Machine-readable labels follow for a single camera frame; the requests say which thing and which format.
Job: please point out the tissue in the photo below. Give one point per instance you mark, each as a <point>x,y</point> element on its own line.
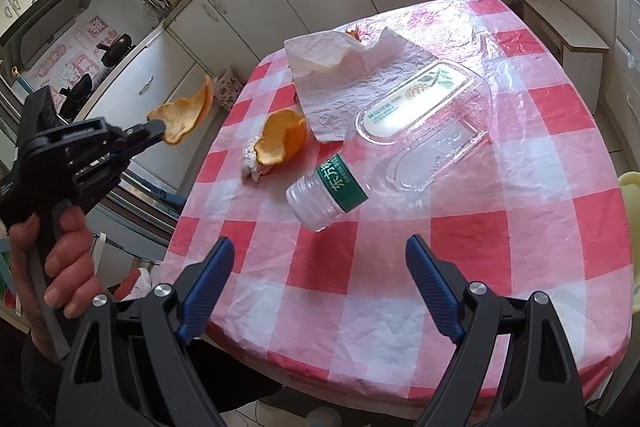
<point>250,166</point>

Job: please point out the person's left hand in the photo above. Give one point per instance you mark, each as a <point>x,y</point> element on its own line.
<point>72,267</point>

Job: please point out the white drawer cabinet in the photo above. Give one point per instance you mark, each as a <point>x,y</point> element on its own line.
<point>627,57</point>

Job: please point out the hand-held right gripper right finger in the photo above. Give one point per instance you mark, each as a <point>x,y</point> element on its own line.
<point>435,287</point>

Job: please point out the clear green label bottle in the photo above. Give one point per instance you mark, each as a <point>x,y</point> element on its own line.
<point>320,199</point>

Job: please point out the cupped orange peel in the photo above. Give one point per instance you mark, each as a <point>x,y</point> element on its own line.
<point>285,137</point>

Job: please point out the floral waste bin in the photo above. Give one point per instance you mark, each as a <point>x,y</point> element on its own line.
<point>227,89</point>

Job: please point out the small orange peel piece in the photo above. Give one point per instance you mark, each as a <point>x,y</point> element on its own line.
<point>352,34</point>

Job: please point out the table with red checkered cloth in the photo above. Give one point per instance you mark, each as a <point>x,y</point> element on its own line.
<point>450,257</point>

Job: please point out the person's left forearm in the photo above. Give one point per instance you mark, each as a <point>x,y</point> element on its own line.
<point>35,387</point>

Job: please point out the pink wall stickers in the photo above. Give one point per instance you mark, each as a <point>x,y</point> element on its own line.
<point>65,52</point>

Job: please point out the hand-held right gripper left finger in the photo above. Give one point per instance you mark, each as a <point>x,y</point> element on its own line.
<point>207,287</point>

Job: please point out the range hood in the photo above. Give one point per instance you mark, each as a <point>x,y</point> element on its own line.
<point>55,7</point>

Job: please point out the black wok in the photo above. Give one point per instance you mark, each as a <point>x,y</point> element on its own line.
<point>115,51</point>

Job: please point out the white paper towel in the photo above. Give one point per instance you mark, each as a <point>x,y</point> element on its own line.
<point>330,99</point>

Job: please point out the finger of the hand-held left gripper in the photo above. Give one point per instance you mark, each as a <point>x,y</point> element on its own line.
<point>132,149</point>
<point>147,129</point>

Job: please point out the curled orange peel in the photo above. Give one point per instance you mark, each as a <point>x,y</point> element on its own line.
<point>185,117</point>

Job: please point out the white wooden stool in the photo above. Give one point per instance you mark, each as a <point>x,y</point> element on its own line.
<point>565,32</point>

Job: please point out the clear plastic clamshell container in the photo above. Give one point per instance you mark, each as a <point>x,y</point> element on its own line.
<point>425,107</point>

